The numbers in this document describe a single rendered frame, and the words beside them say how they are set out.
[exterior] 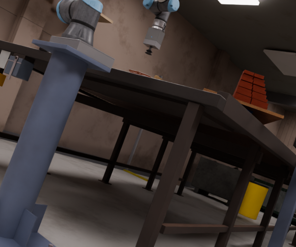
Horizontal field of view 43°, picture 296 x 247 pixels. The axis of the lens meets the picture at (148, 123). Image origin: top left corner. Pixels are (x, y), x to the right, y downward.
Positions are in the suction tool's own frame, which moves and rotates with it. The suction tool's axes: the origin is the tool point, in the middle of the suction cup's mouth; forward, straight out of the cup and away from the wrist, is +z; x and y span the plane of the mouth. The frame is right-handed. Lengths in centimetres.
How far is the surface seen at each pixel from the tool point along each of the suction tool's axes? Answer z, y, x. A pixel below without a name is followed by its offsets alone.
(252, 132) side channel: 24, -68, -23
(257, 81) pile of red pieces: -16, -49, -66
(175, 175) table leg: 59, -55, 30
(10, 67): 35, 79, 23
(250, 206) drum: 93, 9, -502
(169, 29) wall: -154, 221, -384
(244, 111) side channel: 18, -66, -1
